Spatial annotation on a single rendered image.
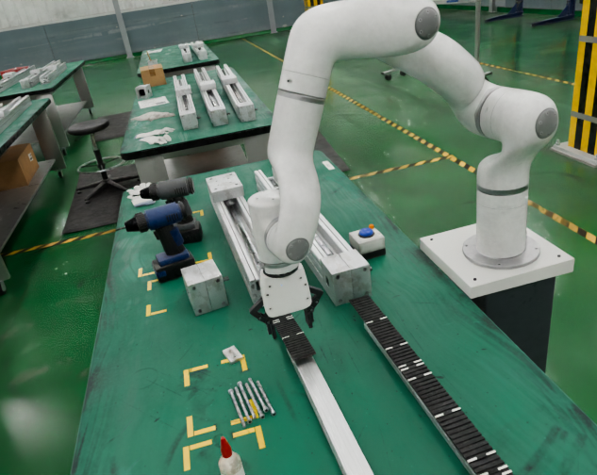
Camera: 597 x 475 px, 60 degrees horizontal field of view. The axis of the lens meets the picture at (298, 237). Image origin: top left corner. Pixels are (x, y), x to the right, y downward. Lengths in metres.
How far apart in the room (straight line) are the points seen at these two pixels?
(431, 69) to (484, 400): 0.65
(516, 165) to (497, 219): 0.15
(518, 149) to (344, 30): 0.49
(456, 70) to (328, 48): 0.29
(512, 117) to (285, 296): 0.62
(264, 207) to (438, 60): 0.45
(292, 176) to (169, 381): 0.55
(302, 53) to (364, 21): 0.12
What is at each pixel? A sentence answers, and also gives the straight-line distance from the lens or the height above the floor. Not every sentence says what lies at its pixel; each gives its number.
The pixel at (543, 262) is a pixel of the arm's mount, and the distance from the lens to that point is 1.42.
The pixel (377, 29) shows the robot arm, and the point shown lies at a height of 1.43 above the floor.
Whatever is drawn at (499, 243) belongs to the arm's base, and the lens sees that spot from 1.38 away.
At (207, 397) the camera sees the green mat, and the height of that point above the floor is 0.78.
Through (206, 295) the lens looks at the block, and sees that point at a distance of 1.36.
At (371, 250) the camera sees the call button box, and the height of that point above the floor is 0.81.
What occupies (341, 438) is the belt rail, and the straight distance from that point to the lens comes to 0.97.
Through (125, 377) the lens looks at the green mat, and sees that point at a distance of 1.27.
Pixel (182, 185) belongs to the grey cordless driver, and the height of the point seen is 0.98.
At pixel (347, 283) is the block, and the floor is 0.84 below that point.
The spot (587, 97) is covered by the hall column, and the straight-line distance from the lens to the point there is 4.40.
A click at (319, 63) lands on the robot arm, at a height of 1.39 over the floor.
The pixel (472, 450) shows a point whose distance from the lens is 0.95.
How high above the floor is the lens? 1.54
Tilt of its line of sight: 27 degrees down
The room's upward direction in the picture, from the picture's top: 9 degrees counter-clockwise
